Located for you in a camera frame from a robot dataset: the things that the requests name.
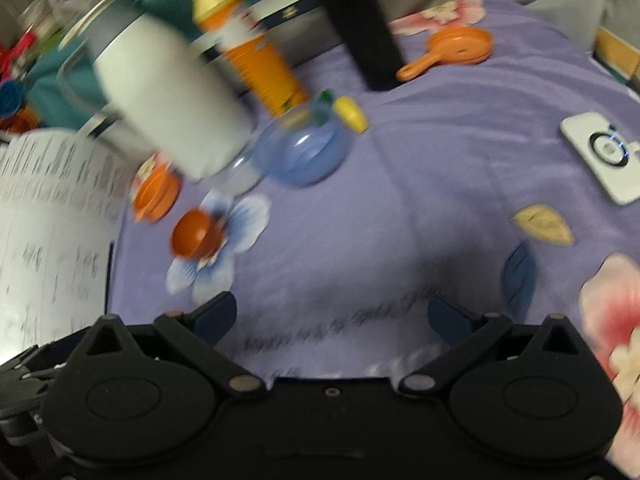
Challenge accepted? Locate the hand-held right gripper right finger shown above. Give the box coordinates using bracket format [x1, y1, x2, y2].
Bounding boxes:
[400, 295, 596, 395]

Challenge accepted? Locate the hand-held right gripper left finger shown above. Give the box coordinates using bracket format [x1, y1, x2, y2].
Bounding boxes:
[67, 291, 266, 401]

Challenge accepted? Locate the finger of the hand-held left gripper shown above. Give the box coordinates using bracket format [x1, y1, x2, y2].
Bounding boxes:
[0, 345, 71, 396]

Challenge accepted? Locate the red-brown bowl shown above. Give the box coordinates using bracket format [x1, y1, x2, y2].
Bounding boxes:
[170, 209, 226, 260]

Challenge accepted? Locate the clear plastic bowl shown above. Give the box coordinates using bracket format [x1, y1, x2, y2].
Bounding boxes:
[215, 152, 266, 196]

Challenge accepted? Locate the blue transparent bowl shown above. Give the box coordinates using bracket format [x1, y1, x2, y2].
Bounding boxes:
[252, 105, 353, 188]

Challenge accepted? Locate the orange plastic cup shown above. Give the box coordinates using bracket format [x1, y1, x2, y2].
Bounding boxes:
[131, 167, 182, 223]

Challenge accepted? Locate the white printed instruction sheet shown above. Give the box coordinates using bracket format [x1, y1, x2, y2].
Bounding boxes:
[0, 127, 136, 366]

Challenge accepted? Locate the purple floral blanket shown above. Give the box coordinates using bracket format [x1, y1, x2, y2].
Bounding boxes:
[107, 0, 640, 461]

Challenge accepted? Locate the white power bank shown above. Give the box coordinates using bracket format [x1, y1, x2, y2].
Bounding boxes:
[560, 111, 640, 206]

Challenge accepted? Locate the large white jug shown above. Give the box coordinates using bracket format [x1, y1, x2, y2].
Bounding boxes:
[55, 0, 256, 183]

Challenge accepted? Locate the yellow toy banana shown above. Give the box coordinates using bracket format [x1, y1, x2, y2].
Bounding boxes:
[332, 96, 369, 133]

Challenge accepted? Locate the orange plastic toy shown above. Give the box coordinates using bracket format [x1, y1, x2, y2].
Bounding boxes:
[0, 110, 41, 136]

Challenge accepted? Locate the orange juice bottle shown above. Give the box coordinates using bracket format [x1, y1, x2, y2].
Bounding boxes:
[181, 0, 311, 118]

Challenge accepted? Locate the orange toy pan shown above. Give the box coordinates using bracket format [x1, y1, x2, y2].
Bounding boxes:
[395, 26, 496, 83]

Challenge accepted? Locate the blue plastic toy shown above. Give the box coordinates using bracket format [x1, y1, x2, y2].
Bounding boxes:
[0, 82, 25, 113]

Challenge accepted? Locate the black thermos flask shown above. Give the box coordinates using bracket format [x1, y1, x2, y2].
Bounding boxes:
[295, 0, 406, 92]

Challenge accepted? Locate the wooden board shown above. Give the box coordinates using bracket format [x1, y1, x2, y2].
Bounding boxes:
[595, 27, 640, 86]

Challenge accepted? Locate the red plastic toy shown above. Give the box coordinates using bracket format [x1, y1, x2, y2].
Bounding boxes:
[0, 35, 37, 77]

